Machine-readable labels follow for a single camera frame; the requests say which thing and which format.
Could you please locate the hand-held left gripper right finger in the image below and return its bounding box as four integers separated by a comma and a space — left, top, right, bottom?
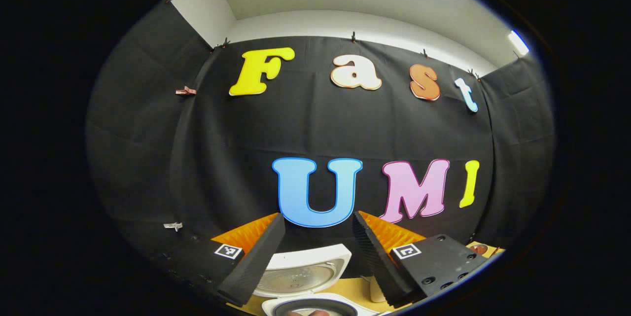
352, 210, 489, 307

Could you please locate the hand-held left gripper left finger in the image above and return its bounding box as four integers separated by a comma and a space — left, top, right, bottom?
158, 212, 286, 307

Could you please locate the white rice cooker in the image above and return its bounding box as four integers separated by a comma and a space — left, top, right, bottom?
253, 244, 380, 316

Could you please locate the white toaster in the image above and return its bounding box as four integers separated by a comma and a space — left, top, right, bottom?
369, 277, 387, 303

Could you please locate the small ceiling light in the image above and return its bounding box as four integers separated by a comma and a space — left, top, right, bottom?
509, 30, 529, 55

